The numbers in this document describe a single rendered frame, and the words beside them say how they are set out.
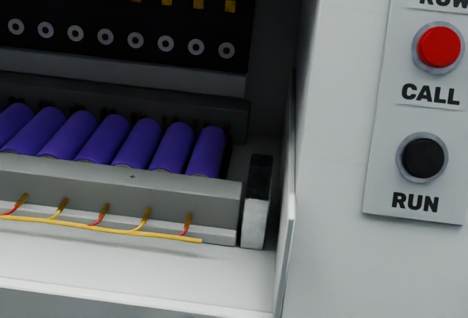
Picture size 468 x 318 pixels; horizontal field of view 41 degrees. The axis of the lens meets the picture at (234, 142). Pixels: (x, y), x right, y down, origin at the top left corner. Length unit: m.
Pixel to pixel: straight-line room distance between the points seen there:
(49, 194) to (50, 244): 0.03
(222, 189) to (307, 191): 0.06
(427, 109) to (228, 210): 0.11
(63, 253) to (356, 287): 0.13
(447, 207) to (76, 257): 0.16
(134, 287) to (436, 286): 0.13
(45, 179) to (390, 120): 0.17
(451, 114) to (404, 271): 0.07
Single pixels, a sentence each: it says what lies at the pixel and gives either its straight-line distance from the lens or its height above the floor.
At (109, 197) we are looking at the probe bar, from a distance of 0.31.
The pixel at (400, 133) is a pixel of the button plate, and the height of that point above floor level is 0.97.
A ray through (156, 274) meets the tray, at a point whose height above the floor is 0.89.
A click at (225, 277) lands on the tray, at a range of 0.28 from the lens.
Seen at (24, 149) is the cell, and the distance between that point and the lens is 0.35.
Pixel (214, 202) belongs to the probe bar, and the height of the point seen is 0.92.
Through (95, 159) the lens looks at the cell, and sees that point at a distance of 0.34.
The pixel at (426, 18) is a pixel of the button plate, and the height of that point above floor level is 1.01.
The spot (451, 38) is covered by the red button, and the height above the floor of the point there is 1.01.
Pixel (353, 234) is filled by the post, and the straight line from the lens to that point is 0.26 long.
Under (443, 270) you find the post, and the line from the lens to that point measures 0.27.
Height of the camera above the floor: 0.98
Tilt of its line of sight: 5 degrees down
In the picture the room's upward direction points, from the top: 7 degrees clockwise
